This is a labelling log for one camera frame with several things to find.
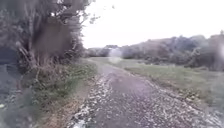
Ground grey leaf-strewn asphalt path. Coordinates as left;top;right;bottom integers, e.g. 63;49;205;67
66;63;224;128

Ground grass field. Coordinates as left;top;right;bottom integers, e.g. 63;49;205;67
0;59;99;128
87;56;224;114

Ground wood of trees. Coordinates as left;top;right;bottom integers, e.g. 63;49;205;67
83;31;224;72

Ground large tree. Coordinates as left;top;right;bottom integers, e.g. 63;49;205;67
0;0;96;78

